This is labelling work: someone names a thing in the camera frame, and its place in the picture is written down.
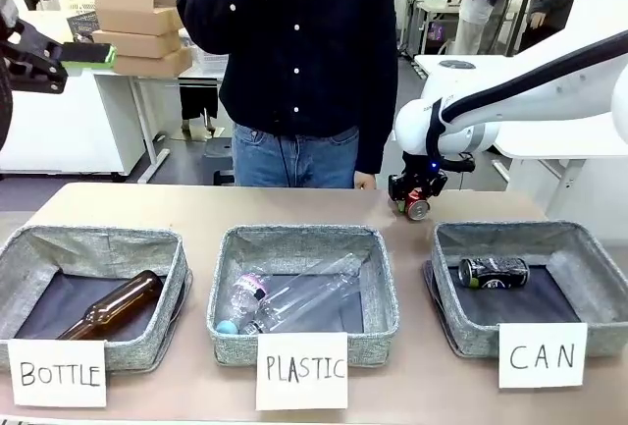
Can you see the black silver drink can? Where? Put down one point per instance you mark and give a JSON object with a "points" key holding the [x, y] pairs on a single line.
{"points": [[495, 273]]}

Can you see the black tripod pole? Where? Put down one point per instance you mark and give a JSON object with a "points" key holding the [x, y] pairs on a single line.
{"points": [[522, 8]]}

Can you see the white paper sign BOTTLE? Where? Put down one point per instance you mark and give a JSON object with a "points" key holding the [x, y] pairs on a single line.
{"points": [[56, 373]]}

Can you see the open cardboard box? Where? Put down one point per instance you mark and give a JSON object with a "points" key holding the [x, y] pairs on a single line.
{"points": [[137, 8]]}

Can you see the person's left hand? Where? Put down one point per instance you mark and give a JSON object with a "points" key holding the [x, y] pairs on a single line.
{"points": [[365, 181]]}

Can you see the white paper sign CAN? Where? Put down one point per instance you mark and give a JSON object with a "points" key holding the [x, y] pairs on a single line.
{"points": [[542, 356]]}

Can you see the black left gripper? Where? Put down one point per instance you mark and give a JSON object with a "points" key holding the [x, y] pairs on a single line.
{"points": [[19, 42]]}

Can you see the red crushed drink can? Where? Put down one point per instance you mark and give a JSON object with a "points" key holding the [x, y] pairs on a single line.
{"points": [[418, 205]]}

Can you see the light wooden table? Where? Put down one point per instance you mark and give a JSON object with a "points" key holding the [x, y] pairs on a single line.
{"points": [[44, 27]]}

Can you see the grey fabric basket plastic sign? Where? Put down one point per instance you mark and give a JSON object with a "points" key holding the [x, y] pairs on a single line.
{"points": [[304, 243]]}

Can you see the black mesh basket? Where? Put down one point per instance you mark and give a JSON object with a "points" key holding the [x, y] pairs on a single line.
{"points": [[81, 26]]}

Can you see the person in dark shirt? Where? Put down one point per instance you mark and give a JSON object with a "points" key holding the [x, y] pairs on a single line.
{"points": [[294, 52]]}

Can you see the grey fabric basket can sign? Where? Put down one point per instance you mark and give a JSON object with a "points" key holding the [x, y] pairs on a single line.
{"points": [[589, 297]]}

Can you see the closed flat cardboard box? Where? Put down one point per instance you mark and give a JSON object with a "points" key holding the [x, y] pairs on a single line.
{"points": [[152, 64], [135, 43]]}

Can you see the long clear plastic bottle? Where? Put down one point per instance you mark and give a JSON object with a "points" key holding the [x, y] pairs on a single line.
{"points": [[314, 287]]}

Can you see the white desk with legs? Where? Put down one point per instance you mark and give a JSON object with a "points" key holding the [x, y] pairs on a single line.
{"points": [[147, 101]]}

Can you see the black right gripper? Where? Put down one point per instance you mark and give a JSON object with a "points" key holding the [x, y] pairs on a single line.
{"points": [[423, 170]]}

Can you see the clear plastic bottle pink label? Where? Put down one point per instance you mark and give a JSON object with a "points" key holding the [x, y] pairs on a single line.
{"points": [[245, 297]]}

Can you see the white paper sign PLASTIC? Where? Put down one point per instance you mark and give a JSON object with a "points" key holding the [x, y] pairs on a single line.
{"points": [[301, 371]]}

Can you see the grey fabric basket bottle sign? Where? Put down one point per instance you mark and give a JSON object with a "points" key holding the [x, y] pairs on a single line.
{"points": [[127, 346]]}

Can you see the large white table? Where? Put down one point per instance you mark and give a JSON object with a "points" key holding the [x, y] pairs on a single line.
{"points": [[539, 150]]}

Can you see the background person white coat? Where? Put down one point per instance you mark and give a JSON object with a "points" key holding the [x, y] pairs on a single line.
{"points": [[196, 101]]}

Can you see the brown glass bottle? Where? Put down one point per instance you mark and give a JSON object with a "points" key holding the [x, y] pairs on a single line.
{"points": [[118, 304]]}

